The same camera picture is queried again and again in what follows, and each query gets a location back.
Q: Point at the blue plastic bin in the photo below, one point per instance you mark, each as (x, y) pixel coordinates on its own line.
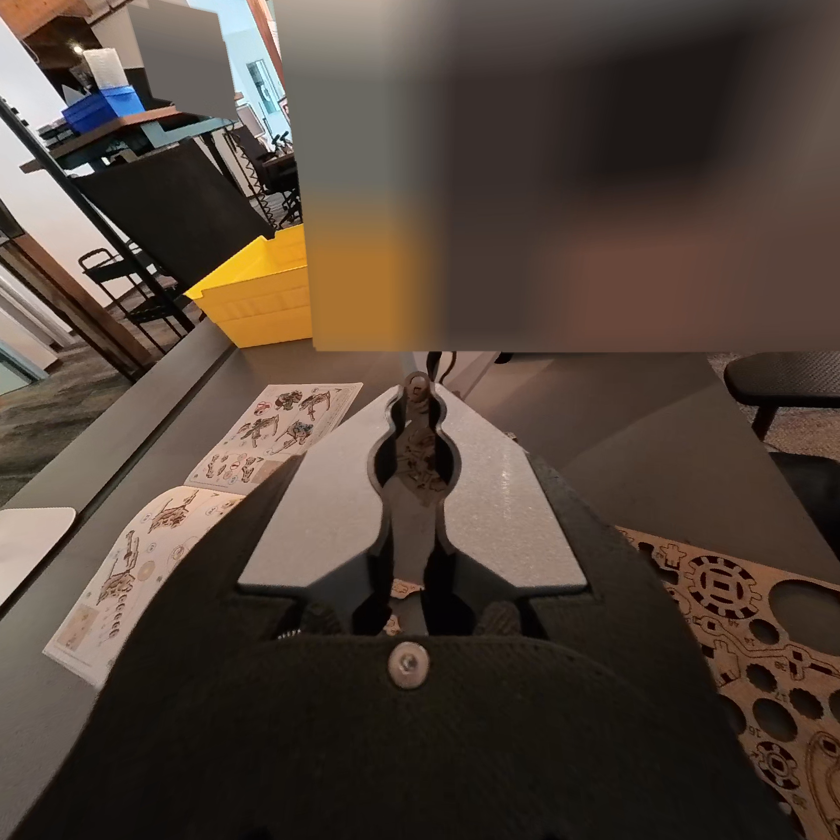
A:
(108, 108)

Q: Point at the stack of clear plastic containers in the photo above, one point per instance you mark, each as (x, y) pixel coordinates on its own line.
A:
(105, 65)

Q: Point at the wood-top desk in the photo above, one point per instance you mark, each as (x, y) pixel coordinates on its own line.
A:
(131, 128)

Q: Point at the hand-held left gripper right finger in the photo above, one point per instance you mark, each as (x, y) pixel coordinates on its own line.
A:
(512, 525)

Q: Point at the white rounded board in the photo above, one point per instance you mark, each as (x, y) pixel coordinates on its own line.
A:
(33, 544)

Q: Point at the black mesh office chair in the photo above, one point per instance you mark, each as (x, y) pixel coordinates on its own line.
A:
(787, 387)

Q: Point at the large wooden parts sheet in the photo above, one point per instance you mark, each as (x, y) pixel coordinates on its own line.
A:
(774, 663)

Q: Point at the yellow plastic bin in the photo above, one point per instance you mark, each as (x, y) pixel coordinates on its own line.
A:
(262, 295)

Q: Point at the black metal cart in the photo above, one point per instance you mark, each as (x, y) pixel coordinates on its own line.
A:
(131, 289)

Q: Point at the instruction booklet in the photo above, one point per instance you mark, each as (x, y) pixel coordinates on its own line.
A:
(151, 544)

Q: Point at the black metal pole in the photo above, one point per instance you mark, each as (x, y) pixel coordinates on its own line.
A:
(79, 190)

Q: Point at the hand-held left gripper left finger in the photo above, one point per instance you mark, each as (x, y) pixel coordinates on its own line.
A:
(315, 525)

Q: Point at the black fabric panel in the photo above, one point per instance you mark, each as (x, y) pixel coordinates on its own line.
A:
(177, 210)

